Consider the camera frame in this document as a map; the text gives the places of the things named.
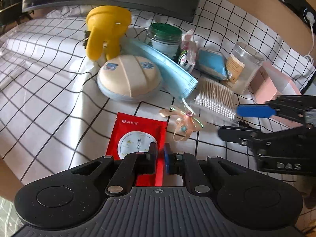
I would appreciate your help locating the pink box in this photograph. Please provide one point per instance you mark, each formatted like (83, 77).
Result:
(268, 84)

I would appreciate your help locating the red sachet packet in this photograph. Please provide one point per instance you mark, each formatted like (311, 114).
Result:
(135, 134)

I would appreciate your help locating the pink ribbon bow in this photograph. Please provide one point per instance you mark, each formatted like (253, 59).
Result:
(186, 123)

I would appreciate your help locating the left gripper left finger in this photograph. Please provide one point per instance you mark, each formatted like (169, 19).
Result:
(128, 169)

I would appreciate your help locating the blue face mask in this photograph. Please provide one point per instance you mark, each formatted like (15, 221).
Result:
(178, 82)

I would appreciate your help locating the cotton swabs bag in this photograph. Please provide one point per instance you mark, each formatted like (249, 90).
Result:
(214, 101)

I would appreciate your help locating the green lid jar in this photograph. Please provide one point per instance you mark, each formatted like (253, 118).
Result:
(165, 38)

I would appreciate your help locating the floral tissue pack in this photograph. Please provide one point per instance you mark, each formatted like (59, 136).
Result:
(187, 58)

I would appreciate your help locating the round beige powder puff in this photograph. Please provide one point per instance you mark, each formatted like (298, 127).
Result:
(129, 79)

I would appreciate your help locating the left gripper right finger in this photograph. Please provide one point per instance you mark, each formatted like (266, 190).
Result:
(187, 166)

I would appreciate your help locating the clear jar tan lid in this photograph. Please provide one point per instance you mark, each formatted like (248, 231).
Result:
(242, 66)

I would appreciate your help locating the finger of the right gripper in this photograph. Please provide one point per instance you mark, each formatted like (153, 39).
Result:
(247, 136)
(290, 107)

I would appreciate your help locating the yellow plastic toy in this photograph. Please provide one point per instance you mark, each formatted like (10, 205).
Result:
(105, 27)

